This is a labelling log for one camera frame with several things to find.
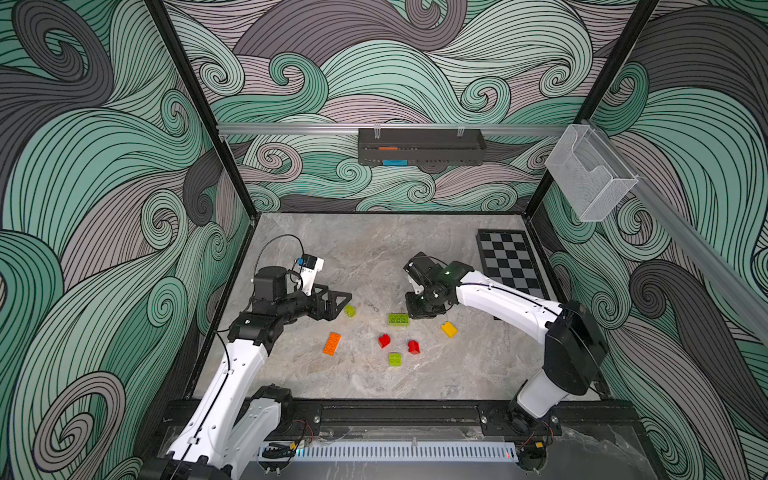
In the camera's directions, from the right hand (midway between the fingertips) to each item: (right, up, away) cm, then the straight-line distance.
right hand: (414, 313), depth 83 cm
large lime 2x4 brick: (-4, -4, +7) cm, 9 cm away
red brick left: (-8, -9, +2) cm, 12 cm away
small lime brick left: (-19, -1, +7) cm, 20 cm away
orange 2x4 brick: (-24, -9, +2) cm, 26 cm away
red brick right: (0, -9, -1) cm, 9 cm away
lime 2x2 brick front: (-5, -13, -2) cm, 14 cm away
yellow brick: (+11, -6, +5) cm, 14 cm away
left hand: (-21, +8, -9) cm, 24 cm away
